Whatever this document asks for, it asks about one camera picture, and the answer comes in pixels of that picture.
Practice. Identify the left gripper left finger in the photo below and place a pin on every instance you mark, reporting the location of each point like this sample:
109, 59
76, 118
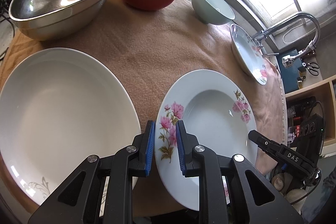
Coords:
99, 190

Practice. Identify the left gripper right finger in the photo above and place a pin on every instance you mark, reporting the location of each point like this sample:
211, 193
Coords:
231, 189

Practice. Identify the plain white plate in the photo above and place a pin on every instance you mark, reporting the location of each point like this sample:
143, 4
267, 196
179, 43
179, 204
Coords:
59, 106

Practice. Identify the floral deep plate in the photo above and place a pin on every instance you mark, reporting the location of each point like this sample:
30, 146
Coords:
247, 54

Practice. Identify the light blue ceramic bowl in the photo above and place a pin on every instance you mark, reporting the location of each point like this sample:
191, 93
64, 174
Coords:
216, 12

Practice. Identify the wooden shelf unit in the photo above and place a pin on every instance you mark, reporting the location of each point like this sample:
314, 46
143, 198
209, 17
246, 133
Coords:
325, 94

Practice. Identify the scissors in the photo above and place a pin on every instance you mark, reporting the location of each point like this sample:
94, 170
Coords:
312, 68

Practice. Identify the peach towel mat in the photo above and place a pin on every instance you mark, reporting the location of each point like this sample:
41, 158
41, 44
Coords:
149, 51

